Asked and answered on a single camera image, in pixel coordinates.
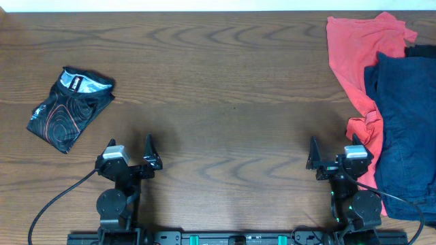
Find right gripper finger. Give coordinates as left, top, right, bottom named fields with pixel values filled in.
left=352, top=133, right=364, bottom=146
left=306, top=136, right=322, bottom=169

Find navy blue shorts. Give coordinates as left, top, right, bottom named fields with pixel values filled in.
left=364, top=52, right=435, bottom=223

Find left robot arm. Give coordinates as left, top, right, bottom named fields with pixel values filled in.
left=95, top=134, right=163, bottom=245

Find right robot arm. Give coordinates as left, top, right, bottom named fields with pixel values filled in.
left=306, top=135, right=382, bottom=244

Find black patterned folded shirt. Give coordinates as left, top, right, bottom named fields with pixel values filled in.
left=27, top=66, right=115, bottom=154

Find red orange shirt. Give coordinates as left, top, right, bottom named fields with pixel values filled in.
left=326, top=11, right=418, bottom=217

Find black garment at edge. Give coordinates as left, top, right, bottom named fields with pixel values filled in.
left=405, top=45, right=436, bottom=59

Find right black cable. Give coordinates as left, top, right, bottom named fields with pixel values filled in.
left=340, top=166, right=425, bottom=245

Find black cable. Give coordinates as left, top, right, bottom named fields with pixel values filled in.
left=340, top=166, right=425, bottom=245
left=27, top=169, right=98, bottom=245

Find left black cable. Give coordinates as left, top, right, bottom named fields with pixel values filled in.
left=27, top=169, right=98, bottom=245

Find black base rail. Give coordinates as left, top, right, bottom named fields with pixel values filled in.
left=67, top=229, right=408, bottom=245

